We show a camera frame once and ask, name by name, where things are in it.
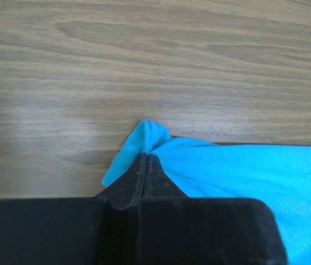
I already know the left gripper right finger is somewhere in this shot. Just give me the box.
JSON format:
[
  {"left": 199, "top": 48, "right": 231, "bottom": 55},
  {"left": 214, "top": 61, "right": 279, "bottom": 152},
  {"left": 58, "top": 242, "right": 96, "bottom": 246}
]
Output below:
[{"left": 143, "top": 155, "right": 188, "bottom": 198}]

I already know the turquoise t-shirt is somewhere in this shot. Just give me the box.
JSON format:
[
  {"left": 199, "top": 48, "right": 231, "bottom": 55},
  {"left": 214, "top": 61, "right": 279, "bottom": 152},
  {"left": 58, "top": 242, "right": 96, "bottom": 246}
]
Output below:
[{"left": 102, "top": 120, "right": 311, "bottom": 264}]

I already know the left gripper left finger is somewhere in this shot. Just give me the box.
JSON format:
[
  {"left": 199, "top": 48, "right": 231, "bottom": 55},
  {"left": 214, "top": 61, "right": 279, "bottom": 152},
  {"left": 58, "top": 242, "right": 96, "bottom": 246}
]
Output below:
[{"left": 96, "top": 153, "right": 147, "bottom": 210}]

